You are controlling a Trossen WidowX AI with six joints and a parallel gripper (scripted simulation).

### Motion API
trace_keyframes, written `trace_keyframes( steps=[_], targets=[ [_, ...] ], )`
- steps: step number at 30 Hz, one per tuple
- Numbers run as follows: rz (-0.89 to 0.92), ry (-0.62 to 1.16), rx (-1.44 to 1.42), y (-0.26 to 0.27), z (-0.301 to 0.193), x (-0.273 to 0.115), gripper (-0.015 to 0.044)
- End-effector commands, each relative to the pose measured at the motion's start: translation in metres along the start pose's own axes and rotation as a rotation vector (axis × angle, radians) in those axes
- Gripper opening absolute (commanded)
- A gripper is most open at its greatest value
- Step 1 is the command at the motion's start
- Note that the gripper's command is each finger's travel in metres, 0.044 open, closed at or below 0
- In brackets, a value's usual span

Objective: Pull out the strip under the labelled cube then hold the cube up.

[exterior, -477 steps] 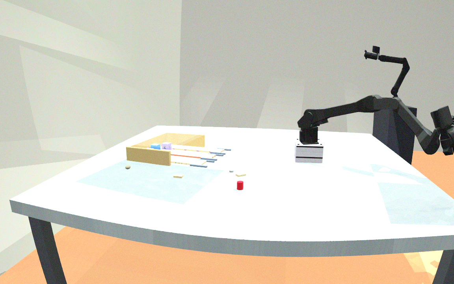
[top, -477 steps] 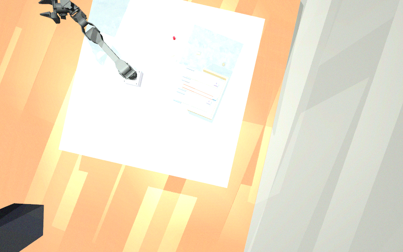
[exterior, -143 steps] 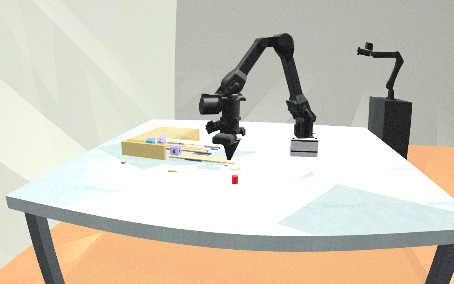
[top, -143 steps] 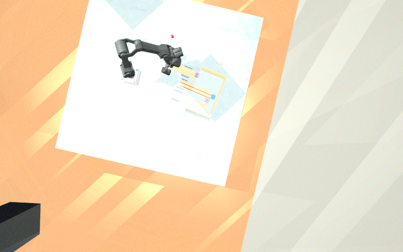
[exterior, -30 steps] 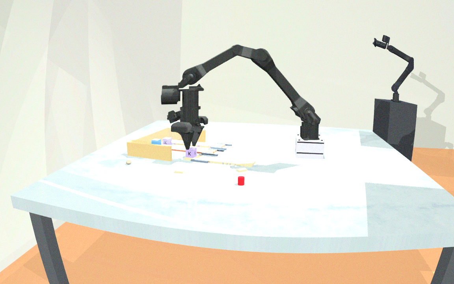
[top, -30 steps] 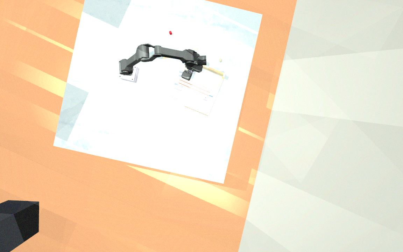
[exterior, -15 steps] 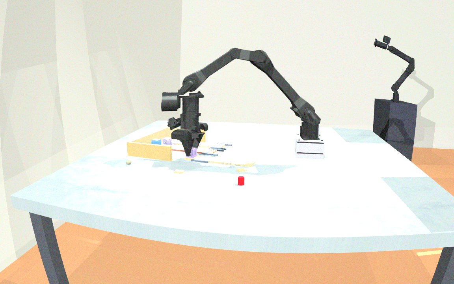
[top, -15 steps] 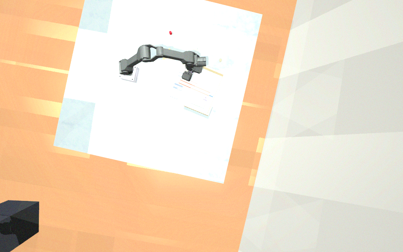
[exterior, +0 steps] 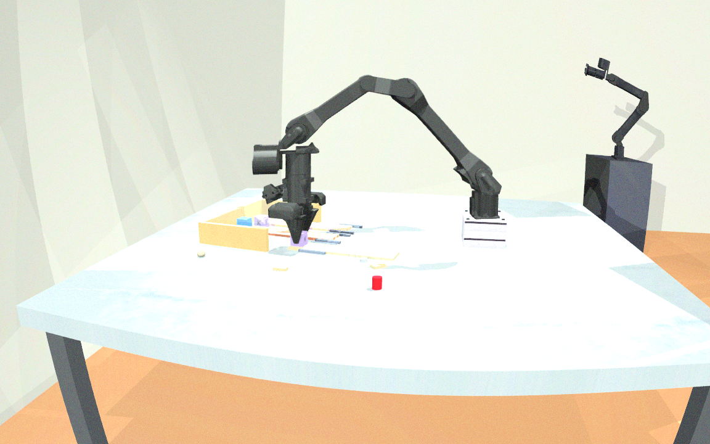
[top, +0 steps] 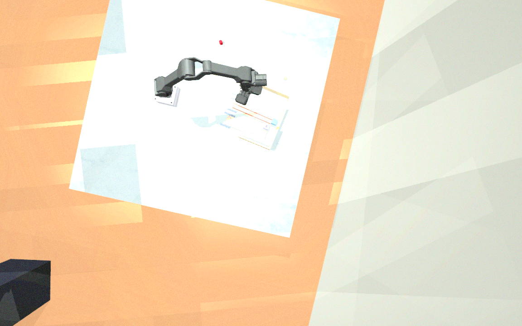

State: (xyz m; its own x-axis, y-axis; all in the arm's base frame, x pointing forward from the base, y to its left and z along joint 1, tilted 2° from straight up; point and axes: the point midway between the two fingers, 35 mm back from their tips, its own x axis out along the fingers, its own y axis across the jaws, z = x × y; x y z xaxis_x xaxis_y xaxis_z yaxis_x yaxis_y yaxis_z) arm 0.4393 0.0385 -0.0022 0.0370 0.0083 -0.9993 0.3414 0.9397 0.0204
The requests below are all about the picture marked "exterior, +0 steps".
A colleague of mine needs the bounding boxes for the purple cube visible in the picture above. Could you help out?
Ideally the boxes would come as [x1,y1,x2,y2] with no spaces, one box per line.
[290,231,308,247]

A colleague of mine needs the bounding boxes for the red cylinder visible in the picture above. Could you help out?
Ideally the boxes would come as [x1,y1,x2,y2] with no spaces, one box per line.
[372,275,383,290]

